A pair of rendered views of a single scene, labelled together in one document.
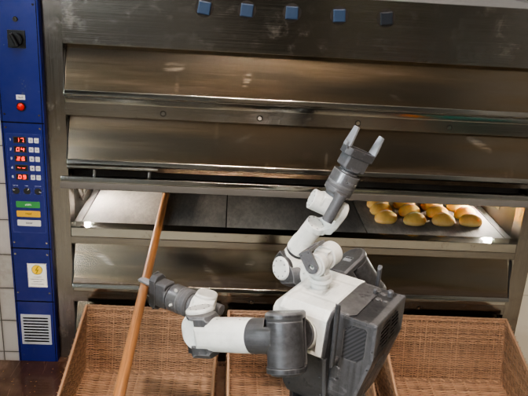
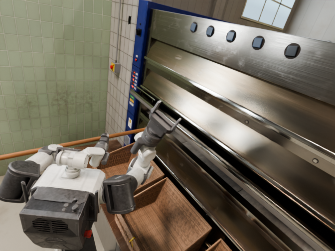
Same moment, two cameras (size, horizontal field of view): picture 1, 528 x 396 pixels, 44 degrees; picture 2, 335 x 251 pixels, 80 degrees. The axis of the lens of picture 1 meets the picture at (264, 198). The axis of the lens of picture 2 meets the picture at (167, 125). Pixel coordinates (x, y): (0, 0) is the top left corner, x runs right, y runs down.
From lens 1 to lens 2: 174 cm
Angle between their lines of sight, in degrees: 48
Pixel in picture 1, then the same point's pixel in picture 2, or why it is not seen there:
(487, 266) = not seen: outside the picture
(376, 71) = (273, 91)
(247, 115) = (196, 91)
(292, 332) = (6, 177)
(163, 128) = (170, 85)
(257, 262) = (184, 166)
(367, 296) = (67, 198)
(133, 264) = not seen: hidden behind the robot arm
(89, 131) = (151, 77)
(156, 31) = (175, 37)
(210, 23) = (194, 36)
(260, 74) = (207, 71)
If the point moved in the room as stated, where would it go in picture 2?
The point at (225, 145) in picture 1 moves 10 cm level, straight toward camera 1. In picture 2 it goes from (185, 103) to (175, 104)
